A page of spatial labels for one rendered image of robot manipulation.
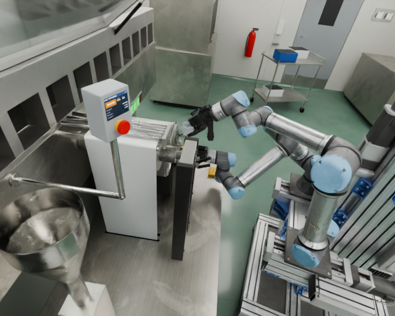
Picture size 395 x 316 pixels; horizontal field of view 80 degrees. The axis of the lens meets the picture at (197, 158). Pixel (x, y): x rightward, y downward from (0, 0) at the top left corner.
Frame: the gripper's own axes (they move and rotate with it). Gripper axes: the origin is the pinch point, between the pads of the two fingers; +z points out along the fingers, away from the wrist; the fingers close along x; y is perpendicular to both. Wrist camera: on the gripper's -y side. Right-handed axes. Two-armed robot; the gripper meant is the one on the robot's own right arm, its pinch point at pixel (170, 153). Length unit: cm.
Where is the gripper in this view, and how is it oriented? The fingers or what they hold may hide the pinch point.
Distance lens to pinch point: 130.1
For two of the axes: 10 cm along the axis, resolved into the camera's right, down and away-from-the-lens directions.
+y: 1.0, -7.7, -6.2
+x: -1.2, 6.1, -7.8
